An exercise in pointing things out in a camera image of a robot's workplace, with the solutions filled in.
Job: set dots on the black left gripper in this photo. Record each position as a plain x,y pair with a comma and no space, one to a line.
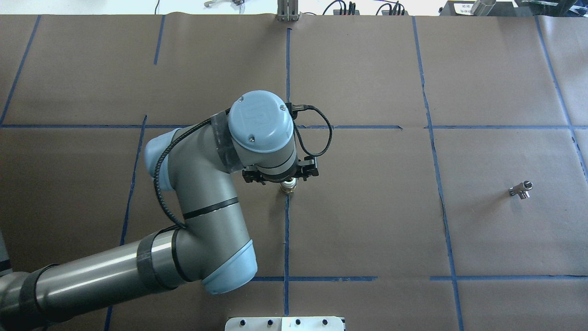
308,168

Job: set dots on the white PPR brass valve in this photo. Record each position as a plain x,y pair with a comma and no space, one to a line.
288,187

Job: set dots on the chrome metal pipe fitting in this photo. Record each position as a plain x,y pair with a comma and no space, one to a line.
521,190

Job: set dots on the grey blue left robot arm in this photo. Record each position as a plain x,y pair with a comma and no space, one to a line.
191,169

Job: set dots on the white pedestal column base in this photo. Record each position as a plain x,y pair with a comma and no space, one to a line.
286,323

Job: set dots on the aluminium frame post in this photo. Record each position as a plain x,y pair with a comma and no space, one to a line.
288,10

